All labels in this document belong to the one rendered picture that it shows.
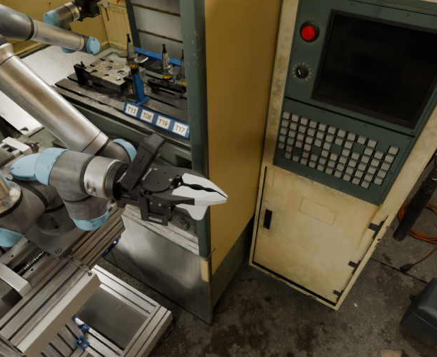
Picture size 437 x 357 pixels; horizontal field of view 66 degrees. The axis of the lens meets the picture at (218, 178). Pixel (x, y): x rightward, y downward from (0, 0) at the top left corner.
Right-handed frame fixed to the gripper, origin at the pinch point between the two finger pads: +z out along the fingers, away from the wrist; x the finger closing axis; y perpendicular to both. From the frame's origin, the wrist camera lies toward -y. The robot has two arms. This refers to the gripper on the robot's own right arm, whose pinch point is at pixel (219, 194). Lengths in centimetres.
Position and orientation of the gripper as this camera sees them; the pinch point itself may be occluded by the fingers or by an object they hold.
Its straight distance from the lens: 57.5
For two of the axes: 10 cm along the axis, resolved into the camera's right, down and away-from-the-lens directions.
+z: 9.6, 2.0, -2.0
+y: -0.4, 7.8, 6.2
